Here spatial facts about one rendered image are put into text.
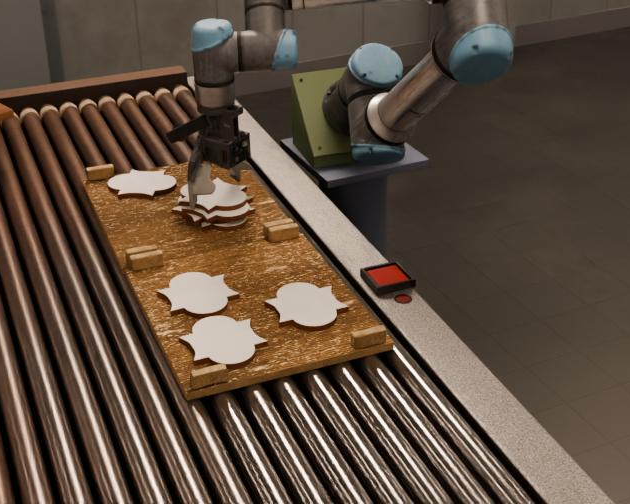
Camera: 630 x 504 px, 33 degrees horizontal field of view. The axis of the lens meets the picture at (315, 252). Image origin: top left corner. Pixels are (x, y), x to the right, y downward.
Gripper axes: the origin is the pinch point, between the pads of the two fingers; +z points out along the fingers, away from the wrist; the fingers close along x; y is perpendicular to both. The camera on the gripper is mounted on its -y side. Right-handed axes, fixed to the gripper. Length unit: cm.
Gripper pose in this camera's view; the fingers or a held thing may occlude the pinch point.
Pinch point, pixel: (213, 195)
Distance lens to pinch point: 210.6
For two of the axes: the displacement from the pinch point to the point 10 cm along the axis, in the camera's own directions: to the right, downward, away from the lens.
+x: 5.4, -4.2, 7.3
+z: 0.1, 8.7, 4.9
